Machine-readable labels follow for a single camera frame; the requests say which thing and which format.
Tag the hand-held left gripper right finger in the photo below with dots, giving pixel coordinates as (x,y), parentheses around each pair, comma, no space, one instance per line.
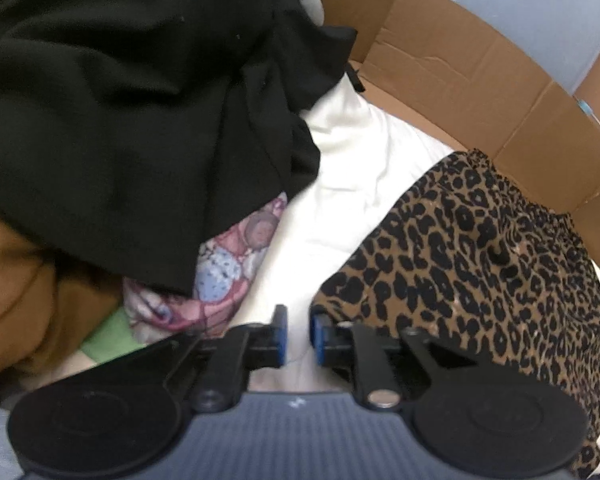
(317,340)

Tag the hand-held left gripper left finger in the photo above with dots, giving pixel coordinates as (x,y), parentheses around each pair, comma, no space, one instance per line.
(280,340)

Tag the leopard print garment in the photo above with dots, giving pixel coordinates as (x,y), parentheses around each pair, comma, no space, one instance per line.
(480,285)

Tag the pink and blue patterned cloth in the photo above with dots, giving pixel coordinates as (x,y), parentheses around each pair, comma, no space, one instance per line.
(225,265)

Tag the white bear print bed sheet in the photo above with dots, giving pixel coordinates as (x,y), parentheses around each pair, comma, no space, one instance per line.
(340,185)

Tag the green cloth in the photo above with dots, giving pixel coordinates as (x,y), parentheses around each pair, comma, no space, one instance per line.
(112,340)

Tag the brown garment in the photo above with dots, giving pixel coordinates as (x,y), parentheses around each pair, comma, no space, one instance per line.
(20,300)

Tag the black garment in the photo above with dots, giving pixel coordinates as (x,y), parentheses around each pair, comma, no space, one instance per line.
(105,110)

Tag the brown cardboard sheet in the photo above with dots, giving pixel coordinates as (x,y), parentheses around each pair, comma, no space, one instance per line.
(455,60)

